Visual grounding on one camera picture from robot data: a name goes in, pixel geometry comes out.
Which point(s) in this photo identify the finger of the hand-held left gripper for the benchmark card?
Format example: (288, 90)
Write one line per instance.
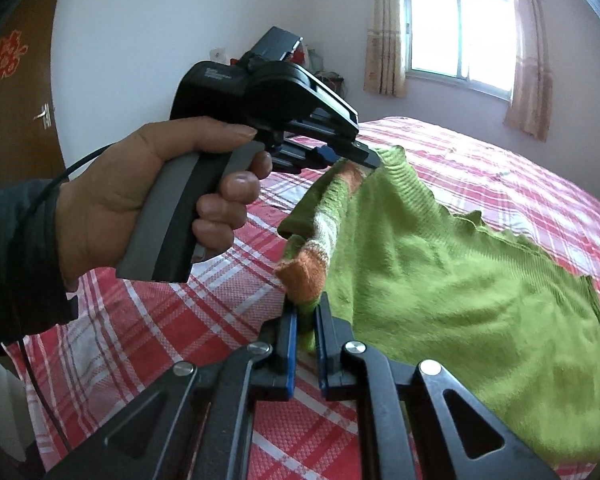
(365, 157)

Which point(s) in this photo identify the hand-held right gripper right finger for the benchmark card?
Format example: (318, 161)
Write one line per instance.
(322, 355)

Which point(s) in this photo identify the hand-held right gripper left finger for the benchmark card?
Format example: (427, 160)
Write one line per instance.
(290, 355)

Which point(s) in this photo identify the green knit sweater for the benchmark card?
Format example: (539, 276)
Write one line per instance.
(455, 310)

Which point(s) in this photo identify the person's left forearm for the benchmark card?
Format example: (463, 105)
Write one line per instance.
(15, 260)

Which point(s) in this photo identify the person's left hand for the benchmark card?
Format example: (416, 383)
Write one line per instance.
(115, 185)

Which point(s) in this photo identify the red bag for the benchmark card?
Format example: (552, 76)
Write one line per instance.
(304, 52)

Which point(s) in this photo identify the red plaid bed blanket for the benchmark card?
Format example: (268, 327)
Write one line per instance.
(430, 145)

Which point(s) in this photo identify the beige curtain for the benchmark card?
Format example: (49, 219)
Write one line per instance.
(530, 70)
(385, 35)

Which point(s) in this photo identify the window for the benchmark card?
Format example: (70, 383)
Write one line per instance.
(460, 30)

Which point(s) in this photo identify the wooden door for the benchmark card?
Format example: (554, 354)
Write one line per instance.
(15, 125)

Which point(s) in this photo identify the red door decoration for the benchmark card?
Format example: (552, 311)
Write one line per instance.
(5, 57)

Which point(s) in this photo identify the white wall socket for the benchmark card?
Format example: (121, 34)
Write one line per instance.
(217, 53)

